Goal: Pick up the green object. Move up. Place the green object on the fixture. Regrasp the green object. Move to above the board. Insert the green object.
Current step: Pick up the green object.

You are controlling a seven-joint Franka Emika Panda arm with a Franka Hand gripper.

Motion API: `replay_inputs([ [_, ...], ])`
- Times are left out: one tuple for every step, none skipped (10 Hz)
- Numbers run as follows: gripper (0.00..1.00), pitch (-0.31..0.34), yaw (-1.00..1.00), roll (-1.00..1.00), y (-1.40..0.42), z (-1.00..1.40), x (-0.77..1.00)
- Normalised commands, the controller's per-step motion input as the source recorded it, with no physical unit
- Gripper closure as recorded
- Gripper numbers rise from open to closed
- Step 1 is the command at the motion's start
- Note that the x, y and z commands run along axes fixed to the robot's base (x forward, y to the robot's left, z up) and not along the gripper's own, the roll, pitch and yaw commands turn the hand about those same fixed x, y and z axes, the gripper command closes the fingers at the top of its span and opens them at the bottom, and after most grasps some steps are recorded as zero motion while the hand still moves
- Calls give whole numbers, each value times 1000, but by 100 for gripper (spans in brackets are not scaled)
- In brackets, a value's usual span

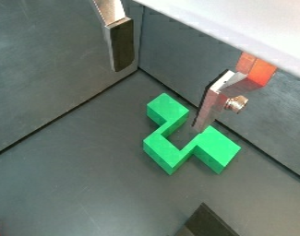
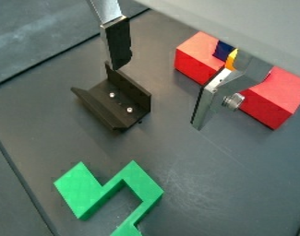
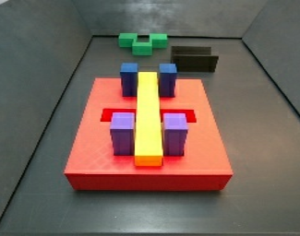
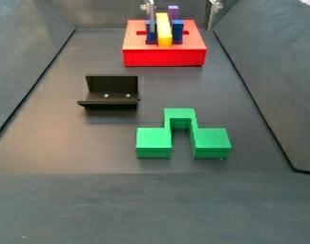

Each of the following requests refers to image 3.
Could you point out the blue right rear post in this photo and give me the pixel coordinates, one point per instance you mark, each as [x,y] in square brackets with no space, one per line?
[166,80]

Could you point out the yellow long bar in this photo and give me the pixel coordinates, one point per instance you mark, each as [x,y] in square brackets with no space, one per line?
[148,135]

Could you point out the black fixture stand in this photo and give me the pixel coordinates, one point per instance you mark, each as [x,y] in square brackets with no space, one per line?
[193,58]

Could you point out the purple right front post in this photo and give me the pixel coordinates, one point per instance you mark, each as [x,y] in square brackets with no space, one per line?
[174,133]

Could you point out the blue post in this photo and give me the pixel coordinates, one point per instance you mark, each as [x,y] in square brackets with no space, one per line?
[166,80]
[127,73]

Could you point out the purple left front post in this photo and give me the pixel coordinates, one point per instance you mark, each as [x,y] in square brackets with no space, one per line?
[122,133]

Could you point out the purple post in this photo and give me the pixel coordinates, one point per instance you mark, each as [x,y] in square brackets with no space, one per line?
[174,133]
[122,133]

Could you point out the red base board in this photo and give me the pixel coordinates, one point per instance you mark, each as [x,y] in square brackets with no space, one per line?
[95,169]

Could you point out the blue left rear post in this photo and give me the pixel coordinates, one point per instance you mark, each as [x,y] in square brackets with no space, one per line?
[127,73]

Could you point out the green stepped block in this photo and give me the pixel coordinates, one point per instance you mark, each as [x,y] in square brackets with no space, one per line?
[142,48]

